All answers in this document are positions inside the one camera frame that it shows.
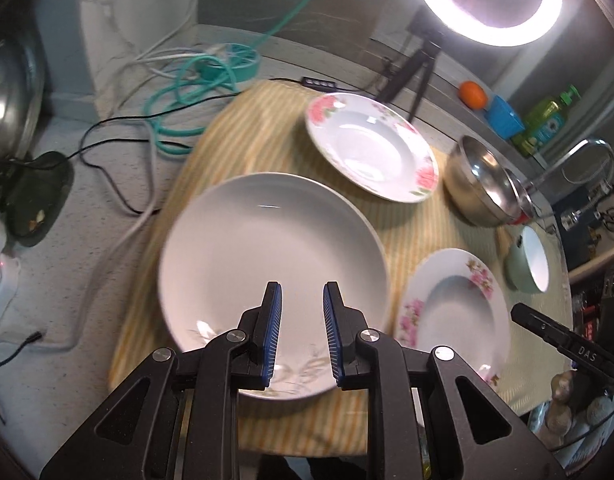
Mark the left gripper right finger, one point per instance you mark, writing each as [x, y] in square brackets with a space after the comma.
[430, 415]

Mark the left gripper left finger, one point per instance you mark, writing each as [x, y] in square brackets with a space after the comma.
[135, 432]

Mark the light green ceramic bowl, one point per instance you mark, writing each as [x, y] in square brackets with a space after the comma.
[526, 265]

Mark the pink flower white plate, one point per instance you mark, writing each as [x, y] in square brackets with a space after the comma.
[454, 300]

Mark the small red steel bowl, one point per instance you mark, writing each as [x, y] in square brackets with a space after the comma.
[526, 213]

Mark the plain white bamboo plate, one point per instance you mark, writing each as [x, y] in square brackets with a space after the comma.
[235, 238]

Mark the large steel bowl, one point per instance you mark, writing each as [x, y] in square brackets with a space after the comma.
[479, 186]

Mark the rose rimmed white plate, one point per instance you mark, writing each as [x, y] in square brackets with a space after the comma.
[373, 146]

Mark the chrome kitchen faucet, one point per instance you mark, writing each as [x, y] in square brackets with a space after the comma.
[586, 164]

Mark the gloved right hand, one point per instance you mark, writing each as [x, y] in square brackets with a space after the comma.
[577, 410]

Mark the black scissors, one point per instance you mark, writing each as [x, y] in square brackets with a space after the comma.
[607, 219]

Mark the yellow striped cloth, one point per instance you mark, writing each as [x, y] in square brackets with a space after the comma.
[264, 130]

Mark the chrome pull-out sprayer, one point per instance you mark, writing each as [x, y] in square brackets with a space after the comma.
[578, 208]

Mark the green dish soap bottle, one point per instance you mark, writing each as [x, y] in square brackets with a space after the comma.
[544, 121]

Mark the blue fluted cup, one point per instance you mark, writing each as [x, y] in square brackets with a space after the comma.
[503, 119]

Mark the dark green dish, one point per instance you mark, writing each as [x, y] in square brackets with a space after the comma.
[35, 198]

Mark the orange tangerine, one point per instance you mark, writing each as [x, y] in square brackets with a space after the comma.
[472, 95]

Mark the steel pot lid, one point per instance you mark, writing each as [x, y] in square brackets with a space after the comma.
[21, 91]

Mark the teal round power strip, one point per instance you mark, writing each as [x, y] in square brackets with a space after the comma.
[231, 62]

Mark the black tripod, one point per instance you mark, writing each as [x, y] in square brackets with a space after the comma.
[423, 60]

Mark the white ring light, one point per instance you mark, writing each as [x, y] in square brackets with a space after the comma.
[465, 23]

